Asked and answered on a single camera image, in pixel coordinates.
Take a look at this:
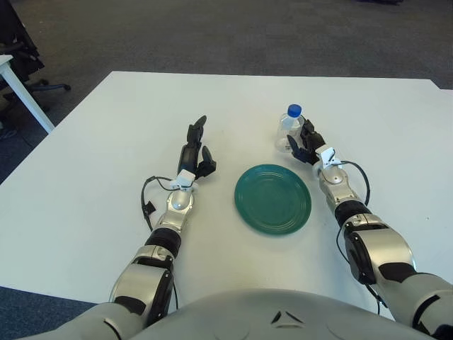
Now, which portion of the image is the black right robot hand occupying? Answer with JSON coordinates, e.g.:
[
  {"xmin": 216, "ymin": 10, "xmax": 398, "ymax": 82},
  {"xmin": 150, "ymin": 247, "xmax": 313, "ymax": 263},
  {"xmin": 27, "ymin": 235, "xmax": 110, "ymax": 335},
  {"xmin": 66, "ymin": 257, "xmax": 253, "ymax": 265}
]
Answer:
[{"xmin": 285, "ymin": 119, "xmax": 326, "ymax": 166}]

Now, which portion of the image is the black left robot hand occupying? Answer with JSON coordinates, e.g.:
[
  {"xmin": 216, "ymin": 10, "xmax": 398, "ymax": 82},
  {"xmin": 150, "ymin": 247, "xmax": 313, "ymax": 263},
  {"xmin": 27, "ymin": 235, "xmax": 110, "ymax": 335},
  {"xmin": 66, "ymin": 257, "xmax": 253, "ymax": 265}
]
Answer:
[{"xmin": 176, "ymin": 115, "xmax": 217, "ymax": 185}]

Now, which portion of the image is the clear bottle with blue cap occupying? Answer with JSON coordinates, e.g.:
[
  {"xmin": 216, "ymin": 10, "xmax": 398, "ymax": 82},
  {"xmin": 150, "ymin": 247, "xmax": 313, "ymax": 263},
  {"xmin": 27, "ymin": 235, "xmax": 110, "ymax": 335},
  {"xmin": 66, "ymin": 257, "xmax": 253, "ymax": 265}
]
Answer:
[{"xmin": 275, "ymin": 103, "xmax": 306, "ymax": 154}]

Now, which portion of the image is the green ribbed plate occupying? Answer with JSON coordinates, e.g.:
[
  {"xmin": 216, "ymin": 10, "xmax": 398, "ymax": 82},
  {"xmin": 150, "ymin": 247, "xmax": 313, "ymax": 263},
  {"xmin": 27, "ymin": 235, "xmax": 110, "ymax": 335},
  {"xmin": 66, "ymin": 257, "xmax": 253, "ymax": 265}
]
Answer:
[{"xmin": 234, "ymin": 164, "xmax": 313, "ymax": 237}]

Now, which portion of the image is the white left wrist connector block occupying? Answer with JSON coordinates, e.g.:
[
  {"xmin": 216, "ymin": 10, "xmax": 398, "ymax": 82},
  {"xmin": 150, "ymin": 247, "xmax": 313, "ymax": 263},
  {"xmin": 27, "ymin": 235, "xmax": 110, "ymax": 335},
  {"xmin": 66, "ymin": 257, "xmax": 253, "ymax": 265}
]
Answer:
[{"xmin": 168, "ymin": 169, "xmax": 196, "ymax": 191}]

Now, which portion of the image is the white wrist connector block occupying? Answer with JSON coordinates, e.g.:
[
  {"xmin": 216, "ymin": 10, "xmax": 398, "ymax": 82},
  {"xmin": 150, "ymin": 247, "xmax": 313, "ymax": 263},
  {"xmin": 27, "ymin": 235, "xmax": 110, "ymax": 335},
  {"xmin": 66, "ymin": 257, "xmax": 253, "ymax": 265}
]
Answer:
[
  {"xmin": 315, "ymin": 147, "xmax": 343, "ymax": 170},
  {"xmin": 168, "ymin": 169, "xmax": 196, "ymax": 191}
]

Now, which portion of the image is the white right wrist connector block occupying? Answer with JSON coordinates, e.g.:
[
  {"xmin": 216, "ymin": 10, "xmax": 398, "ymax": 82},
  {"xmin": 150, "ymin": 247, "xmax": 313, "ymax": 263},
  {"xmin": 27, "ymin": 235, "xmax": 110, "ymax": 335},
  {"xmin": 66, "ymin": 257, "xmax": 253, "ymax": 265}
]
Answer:
[{"xmin": 315, "ymin": 147, "xmax": 343, "ymax": 170}]

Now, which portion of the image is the grey robot torso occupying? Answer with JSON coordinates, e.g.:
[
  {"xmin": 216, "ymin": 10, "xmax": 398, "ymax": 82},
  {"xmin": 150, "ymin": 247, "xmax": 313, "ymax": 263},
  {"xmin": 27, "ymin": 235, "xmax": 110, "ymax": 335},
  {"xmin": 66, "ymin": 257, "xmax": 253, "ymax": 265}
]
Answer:
[{"xmin": 130, "ymin": 287, "xmax": 436, "ymax": 340}]

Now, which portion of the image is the white desk with leg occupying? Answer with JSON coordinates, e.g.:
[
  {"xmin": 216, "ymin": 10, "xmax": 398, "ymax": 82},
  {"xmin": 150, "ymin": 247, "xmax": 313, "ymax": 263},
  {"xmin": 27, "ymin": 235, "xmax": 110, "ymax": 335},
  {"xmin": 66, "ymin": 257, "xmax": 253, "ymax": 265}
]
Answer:
[{"xmin": 0, "ymin": 55, "xmax": 56, "ymax": 135}]

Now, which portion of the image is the black office chair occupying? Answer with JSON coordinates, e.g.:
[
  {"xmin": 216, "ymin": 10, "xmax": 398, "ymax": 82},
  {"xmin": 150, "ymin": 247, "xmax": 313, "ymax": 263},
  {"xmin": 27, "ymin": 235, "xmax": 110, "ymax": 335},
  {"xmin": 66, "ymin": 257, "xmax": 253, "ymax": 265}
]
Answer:
[{"xmin": 0, "ymin": 0, "xmax": 71, "ymax": 118}]

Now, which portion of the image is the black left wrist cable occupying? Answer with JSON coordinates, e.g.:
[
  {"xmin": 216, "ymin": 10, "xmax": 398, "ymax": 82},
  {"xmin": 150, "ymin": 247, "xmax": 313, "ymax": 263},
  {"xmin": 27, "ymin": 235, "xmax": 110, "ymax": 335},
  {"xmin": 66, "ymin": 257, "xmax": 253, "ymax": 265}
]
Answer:
[{"xmin": 140, "ymin": 176, "xmax": 178, "ymax": 231}]

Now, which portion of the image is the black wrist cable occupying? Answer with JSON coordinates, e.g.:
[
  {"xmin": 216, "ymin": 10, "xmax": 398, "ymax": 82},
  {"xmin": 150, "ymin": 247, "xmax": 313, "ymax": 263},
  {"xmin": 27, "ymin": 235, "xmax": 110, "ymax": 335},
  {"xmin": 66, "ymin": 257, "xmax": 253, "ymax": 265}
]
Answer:
[
  {"xmin": 140, "ymin": 176, "xmax": 178, "ymax": 231},
  {"xmin": 339, "ymin": 161, "xmax": 372, "ymax": 206}
]

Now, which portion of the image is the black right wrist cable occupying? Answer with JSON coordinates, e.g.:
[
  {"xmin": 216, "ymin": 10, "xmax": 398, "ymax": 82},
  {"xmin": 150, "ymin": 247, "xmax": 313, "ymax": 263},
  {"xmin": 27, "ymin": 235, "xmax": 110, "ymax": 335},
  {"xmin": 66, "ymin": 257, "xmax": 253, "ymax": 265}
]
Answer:
[{"xmin": 339, "ymin": 161, "xmax": 372, "ymax": 206}]

